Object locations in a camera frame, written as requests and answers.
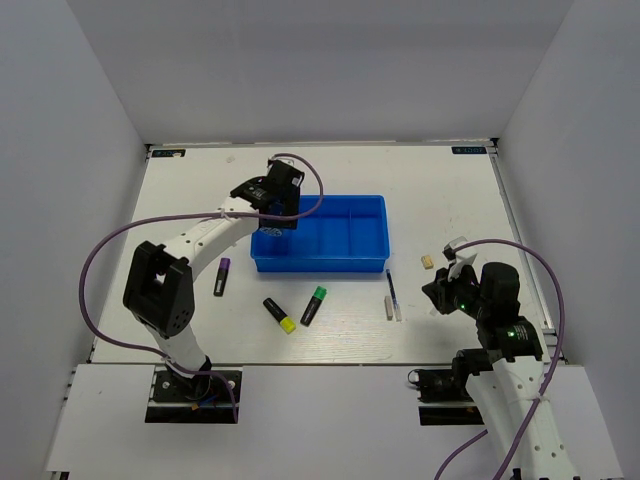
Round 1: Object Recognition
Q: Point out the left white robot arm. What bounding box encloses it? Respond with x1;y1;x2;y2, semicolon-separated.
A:
123;158;304;399

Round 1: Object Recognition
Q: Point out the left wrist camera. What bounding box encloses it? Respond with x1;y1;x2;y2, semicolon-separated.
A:
268;156;295;168

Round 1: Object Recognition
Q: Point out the blue white tape roll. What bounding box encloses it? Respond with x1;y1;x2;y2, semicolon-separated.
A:
259;227;283;237

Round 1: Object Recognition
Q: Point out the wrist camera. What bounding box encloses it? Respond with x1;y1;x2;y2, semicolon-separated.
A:
268;156;295;168
443;236;477;282

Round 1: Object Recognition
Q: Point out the left corner label sticker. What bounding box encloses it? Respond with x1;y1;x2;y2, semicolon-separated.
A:
151;149;186;158

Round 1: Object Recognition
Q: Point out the white eraser stick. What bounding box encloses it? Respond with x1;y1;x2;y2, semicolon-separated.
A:
384;296;394;321

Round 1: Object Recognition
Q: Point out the yellow cap black highlighter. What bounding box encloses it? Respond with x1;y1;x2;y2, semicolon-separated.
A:
263;297;296;334

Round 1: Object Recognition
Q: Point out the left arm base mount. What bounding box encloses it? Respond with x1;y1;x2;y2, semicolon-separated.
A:
145;368;242;425

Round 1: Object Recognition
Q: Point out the corner label sticker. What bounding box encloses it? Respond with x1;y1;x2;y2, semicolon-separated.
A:
151;149;186;158
451;146;487;155

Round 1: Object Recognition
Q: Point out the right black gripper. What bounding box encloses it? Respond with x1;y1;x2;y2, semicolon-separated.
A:
422;261;490;319

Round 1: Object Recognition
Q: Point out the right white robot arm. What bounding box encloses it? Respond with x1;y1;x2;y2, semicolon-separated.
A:
415;262;582;479

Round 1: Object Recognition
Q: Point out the blue divided plastic tray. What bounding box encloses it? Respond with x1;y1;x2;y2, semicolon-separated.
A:
250;195;390;273

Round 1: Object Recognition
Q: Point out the purple cap black highlighter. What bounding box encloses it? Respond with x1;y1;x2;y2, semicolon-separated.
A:
213;257;231;297

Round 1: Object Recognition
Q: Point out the green cap black highlighter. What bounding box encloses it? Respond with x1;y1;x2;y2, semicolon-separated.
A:
300;286;327;327

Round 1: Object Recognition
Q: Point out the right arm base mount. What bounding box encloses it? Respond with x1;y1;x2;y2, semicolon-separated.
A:
407;369;484;426

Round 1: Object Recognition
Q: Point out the right corner label sticker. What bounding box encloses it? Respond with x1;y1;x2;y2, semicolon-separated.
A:
451;146;487;155

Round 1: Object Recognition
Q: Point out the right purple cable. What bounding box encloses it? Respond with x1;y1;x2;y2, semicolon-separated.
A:
432;238;566;480

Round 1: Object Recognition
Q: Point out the blue pen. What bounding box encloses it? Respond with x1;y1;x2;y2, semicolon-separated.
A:
385;269;403;322

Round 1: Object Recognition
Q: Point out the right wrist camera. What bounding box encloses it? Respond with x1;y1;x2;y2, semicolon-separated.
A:
443;236;477;282

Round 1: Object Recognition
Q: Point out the small beige eraser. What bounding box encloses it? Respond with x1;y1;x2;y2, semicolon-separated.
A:
421;256;434;270

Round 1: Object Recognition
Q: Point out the aluminium table rail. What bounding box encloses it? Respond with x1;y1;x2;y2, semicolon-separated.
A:
489;138;569;364

